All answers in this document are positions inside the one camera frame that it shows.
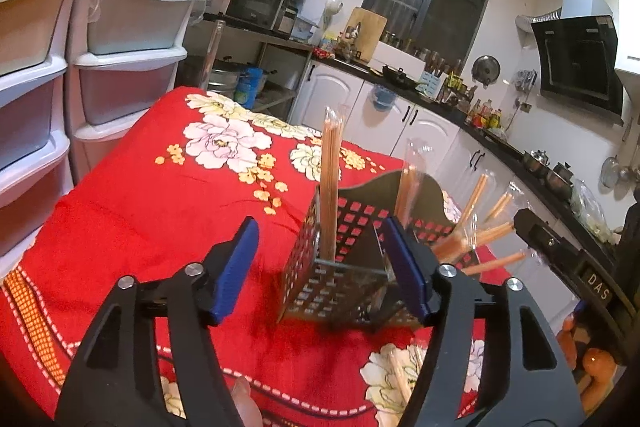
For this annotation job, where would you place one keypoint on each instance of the pile of chopsticks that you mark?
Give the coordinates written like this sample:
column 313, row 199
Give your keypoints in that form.
column 400, row 374

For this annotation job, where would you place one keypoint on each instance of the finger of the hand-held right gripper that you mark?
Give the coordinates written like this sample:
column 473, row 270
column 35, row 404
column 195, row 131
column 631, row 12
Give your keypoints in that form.
column 542, row 237

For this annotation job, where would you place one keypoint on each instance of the black wok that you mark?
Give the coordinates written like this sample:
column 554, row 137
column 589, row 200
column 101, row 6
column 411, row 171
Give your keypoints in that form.
column 400, row 79

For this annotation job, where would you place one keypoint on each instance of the steel cooking pot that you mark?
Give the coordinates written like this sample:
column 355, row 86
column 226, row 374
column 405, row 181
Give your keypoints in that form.
column 560, row 179

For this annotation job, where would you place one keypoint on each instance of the row of condiment bottles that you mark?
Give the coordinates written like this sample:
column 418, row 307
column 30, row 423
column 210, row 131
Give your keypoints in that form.
column 482, row 117

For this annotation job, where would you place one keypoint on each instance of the blue hanging bag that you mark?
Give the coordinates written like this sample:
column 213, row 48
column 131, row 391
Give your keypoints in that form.
column 384, row 99

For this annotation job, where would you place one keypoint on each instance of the grey perforated utensil holder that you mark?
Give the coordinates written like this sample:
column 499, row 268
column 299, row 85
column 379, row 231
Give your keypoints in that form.
column 372, row 192

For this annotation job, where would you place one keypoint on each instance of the steel steamer pot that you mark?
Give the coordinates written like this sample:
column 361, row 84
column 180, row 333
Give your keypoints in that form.
column 225, row 74

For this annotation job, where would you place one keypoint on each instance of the hanging metal utensils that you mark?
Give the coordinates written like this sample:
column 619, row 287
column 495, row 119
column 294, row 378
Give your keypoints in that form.
column 525, row 81

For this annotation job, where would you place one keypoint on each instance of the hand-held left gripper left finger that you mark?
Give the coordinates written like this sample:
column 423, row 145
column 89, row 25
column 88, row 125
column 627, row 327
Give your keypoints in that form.
column 235, row 272

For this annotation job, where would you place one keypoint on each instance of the black range hood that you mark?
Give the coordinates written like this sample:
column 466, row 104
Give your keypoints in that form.
column 580, row 57

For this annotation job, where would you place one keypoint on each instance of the steel pot lid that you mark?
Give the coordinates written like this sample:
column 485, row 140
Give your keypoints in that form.
column 486, row 69

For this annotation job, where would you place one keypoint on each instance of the hanging metal strainer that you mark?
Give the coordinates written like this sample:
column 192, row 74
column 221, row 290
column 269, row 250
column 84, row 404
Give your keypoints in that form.
column 611, row 172

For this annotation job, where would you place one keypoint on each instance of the blue knife holder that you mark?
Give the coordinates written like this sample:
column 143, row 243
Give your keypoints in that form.
column 431, row 84

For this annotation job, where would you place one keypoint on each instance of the metal shelf rack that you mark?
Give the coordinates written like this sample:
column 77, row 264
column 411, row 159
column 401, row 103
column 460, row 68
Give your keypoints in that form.
column 260, row 34

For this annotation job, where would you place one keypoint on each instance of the wooden cutting board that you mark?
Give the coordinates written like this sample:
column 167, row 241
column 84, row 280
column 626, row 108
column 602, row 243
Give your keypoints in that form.
column 370, row 32

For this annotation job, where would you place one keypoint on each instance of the plastic drawer tower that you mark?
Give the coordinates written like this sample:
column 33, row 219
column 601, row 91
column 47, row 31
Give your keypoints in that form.
column 125, row 27
column 30, row 32

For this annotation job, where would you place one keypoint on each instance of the white kitchen cabinets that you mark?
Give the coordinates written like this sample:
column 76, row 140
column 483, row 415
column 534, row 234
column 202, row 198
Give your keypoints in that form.
column 335, row 92

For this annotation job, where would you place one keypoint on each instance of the row of spice jars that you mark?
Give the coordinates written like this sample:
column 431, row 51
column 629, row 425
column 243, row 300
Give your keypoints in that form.
column 395, row 39

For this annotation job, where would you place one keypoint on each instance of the clear plastic bag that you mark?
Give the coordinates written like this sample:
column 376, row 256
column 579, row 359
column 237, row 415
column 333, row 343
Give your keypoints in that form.
column 590, row 212

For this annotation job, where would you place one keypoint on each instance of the person's right hand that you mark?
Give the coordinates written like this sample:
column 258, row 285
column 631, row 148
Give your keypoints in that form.
column 597, row 369

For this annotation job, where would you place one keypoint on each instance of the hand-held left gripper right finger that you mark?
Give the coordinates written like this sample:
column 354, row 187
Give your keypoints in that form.
column 405, row 272

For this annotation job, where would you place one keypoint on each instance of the red floral tablecloth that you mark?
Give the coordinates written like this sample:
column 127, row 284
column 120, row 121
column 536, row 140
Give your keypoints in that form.
column 150, row 207

